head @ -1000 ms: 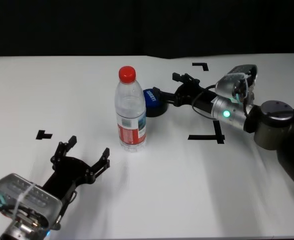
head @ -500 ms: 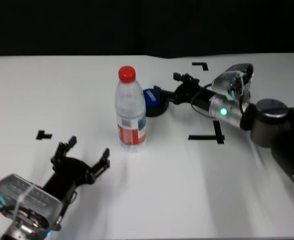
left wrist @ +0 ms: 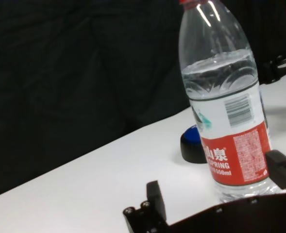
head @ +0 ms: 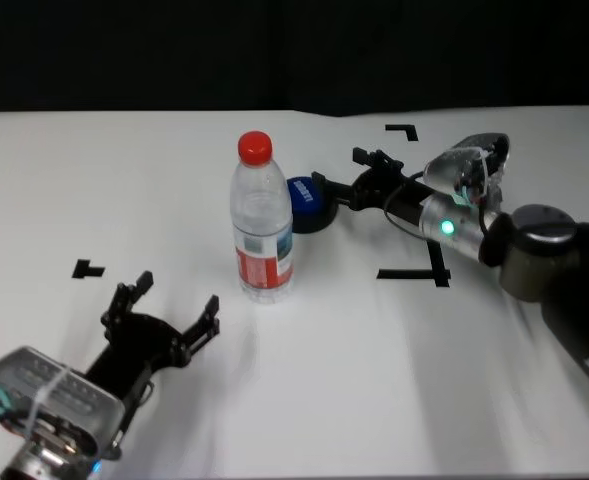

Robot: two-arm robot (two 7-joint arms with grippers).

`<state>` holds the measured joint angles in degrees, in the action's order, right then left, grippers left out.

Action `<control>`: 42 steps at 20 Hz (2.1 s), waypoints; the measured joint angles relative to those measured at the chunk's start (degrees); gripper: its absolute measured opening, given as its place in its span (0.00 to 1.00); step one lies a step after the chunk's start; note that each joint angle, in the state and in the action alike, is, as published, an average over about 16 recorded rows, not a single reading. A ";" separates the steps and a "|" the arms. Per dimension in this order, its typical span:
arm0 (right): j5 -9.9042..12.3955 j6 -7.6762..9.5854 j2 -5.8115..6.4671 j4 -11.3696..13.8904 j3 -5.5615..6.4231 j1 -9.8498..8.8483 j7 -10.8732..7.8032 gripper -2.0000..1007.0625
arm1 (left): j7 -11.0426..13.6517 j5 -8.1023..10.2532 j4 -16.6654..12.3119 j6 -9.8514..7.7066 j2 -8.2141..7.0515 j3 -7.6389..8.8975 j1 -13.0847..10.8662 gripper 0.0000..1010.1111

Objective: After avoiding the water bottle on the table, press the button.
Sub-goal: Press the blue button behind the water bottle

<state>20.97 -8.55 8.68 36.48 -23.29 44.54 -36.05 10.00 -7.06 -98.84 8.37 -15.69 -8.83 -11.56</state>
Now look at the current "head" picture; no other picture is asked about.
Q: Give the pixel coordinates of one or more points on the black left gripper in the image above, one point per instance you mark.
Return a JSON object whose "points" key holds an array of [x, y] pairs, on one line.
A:
{"points": [[134, 350]]}

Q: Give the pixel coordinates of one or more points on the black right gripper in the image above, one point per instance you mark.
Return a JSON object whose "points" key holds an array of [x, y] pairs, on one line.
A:
{"points": [[384, 190]]}

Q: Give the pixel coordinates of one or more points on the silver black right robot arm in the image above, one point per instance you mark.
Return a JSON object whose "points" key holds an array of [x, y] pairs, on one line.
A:
{"points": [[549, 260]]}

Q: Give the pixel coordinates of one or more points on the clear water bottle red cap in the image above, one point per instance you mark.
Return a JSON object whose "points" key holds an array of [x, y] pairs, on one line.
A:
{"points": [[264, 235]]}

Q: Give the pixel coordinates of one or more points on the black backdrop cloth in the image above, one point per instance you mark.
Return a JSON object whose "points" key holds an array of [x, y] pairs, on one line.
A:
{"points": [[274, 50]]}

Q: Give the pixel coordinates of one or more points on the clear-cased right wrist camera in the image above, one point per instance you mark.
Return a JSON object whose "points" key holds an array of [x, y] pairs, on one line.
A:
{"points": [[469, 160]]}

